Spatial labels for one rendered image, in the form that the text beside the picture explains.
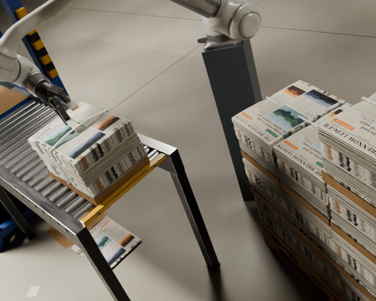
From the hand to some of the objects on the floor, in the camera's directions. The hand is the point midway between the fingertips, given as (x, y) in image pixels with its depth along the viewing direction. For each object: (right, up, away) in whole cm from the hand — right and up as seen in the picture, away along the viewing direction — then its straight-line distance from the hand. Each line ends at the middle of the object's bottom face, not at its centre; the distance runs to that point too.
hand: (76, 117), depth 169 cm
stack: (+126, -78, +28) cm, 150 cm away
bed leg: (+56, -73, +66) cm, 114 cm away
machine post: (-83, -77, +126) cm, 170 cm away
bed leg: (+23, -103, +43) cm, 114 cm away
